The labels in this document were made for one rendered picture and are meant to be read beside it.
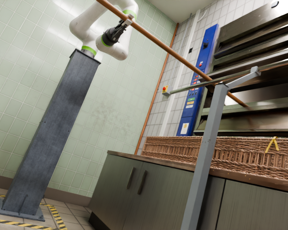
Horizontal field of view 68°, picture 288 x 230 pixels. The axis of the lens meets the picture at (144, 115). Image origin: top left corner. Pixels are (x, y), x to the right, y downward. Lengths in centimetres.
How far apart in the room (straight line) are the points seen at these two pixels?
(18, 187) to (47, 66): 120
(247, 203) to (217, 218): 13
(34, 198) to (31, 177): 14
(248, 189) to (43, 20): 227
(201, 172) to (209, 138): 14
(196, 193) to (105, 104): 173
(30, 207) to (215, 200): 120
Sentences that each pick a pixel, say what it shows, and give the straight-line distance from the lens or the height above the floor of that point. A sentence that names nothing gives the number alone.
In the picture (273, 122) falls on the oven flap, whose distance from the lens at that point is 154.
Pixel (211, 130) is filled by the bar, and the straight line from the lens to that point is 93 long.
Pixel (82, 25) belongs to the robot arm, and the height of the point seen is 137.
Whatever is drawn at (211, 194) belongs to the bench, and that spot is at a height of 48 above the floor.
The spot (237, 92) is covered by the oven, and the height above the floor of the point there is 134.
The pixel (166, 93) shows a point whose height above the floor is 141.
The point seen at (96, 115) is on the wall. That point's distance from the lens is 237.
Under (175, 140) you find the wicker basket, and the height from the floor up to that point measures 71.
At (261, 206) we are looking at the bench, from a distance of 81.
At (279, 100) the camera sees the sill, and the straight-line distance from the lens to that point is 159.
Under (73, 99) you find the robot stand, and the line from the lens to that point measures 167.
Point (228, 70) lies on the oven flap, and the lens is 177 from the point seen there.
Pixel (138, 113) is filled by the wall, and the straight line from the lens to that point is 258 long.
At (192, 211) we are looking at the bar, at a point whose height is 40.
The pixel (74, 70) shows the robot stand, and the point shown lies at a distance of 172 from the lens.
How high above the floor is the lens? 46
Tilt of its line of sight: 15 degrees up
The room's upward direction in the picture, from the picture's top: 18 degrees clockwise
